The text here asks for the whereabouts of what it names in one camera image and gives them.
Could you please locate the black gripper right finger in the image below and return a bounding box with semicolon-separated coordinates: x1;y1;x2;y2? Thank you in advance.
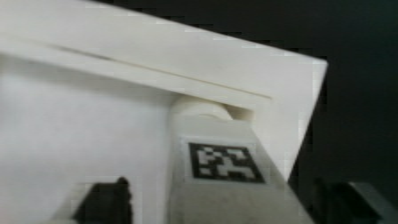
314;179;398;224

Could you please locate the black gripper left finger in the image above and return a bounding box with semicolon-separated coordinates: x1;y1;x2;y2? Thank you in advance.
72;177;131;224

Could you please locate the white table leg with tag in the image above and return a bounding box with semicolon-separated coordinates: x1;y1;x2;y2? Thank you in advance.
167;96;314;224

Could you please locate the white square tabletop part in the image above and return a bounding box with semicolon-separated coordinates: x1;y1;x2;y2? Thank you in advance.
0;49;273;224

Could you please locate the white fence right segment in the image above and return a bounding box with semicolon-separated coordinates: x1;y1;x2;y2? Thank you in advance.
0;0;326;172

